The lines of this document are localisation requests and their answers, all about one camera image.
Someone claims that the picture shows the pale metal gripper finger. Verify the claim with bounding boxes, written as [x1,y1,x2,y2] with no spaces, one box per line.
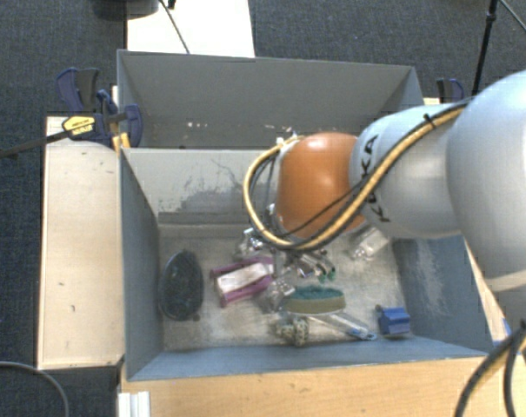
[277,275,297,308]
[257,281,283,314]

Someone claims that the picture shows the green and tan round sponge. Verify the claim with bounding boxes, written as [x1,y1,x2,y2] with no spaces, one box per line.
[283,285,347,317]

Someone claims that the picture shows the purple and white box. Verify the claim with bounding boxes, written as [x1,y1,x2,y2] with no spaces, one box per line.
[209,255,276,308]

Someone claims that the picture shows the beige spotted toy animal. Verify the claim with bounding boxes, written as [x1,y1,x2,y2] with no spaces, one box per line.
[270,316,311,348]

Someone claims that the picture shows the clear tube with blue tip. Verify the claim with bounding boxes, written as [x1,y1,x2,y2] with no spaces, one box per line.
[321,313,377,342]

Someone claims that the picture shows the black oval brush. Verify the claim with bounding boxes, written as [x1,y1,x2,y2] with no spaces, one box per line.
[157,249,205,322]

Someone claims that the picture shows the clear plastic bottle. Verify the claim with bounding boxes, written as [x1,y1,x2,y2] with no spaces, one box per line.
[348,227,392,261]

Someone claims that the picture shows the blue small block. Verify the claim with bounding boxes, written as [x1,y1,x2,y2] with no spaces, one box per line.
[375,304,412,337]

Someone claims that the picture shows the grey metal bin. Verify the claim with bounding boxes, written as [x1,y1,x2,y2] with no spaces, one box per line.
[116,49,496,382]

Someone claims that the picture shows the pale wood board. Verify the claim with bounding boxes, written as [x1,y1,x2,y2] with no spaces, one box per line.
[36,116,126,370]

